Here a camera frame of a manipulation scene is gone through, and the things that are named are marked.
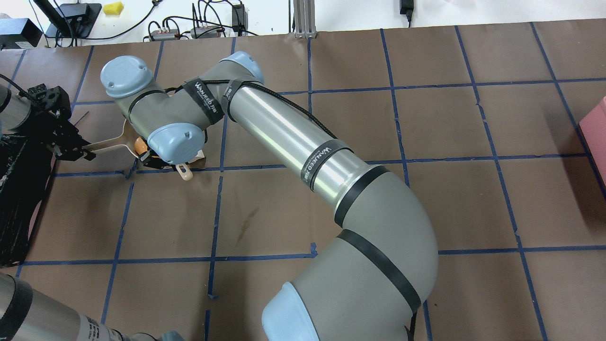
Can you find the beige hand brush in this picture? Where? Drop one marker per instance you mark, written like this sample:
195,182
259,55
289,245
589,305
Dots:
184,171

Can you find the black lined trash bin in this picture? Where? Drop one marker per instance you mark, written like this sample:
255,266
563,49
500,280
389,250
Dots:
25,166

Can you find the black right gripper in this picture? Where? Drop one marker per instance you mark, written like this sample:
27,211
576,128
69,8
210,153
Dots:
152,161

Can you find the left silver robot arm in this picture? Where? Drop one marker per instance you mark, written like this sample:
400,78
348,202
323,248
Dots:
27,314

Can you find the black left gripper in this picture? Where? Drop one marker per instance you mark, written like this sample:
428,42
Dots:
65,136

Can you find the whole yellow potato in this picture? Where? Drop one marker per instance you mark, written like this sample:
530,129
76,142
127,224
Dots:
140,146

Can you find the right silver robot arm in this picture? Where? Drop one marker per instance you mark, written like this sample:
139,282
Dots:
372,279

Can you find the beige plastic dustpan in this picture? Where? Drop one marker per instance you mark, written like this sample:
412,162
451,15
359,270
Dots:
126,140

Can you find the pink plastic bin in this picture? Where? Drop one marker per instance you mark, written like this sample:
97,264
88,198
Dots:
593,127

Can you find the aluminium frame post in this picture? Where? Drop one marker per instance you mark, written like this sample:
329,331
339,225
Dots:
304,19

